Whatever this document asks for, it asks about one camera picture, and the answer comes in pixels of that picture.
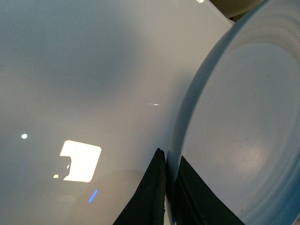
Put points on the white round plate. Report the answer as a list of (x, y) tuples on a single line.
[(238, 126)]

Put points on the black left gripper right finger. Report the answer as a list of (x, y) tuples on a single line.
[(194, 203)]

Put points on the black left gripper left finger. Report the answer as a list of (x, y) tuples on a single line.
[(147, 205)]

